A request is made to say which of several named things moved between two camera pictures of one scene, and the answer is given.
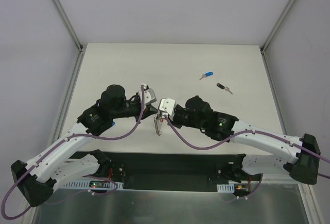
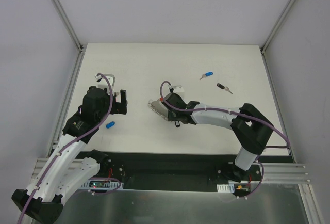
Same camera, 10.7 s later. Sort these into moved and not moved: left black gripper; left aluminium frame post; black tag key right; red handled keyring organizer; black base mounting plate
Moved: red handled keyring organizer; left black gripper
Not moved: left aluminium frame post; black tag key right; black base mounting plate
